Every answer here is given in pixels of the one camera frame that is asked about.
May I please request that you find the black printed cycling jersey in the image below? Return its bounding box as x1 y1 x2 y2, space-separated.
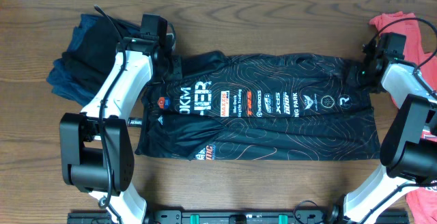
136 51 380 160

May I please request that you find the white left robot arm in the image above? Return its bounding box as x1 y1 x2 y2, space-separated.
59 33 175 223

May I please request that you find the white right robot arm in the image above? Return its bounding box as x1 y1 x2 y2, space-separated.
326 33 436 223

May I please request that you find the black folded garment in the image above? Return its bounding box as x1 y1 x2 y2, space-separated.
62 14 139 94

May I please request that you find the navy blue folded garment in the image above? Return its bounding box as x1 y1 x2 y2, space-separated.
46 26 96 106

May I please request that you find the red folded garment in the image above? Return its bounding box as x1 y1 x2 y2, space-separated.
369 12 436 224

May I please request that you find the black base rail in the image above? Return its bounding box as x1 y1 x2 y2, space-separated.
66 199 410 224

